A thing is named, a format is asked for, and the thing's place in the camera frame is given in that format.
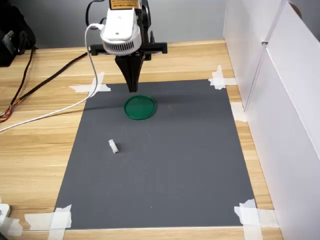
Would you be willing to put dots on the small white plastic terminal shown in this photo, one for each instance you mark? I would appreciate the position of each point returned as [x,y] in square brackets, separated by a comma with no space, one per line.
[113,147]

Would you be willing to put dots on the round green lid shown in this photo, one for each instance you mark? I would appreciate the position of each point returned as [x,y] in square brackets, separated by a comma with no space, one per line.
[140,108]

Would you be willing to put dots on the white tape patch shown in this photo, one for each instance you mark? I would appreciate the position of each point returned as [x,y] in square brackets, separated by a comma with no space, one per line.
[238,112]
[100,87]
[220,80]
[252,217]
[57,220]

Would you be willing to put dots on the dark grey mat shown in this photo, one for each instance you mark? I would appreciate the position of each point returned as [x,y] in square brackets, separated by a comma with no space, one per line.
[162,162]

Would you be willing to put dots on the black bag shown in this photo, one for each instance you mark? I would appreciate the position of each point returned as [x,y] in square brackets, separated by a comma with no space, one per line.
[15,32]

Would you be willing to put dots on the tall white partition board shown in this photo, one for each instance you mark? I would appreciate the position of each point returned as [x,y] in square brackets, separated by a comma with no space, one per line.
[300,62]

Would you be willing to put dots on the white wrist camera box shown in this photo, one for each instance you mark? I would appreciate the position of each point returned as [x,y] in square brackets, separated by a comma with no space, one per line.
[120,30]

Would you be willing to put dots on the clear partition post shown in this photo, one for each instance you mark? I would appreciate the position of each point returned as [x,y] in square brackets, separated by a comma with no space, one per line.
[260,65]

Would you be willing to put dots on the white tape on bracket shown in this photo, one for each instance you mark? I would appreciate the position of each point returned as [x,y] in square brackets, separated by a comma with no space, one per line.
[11,226]

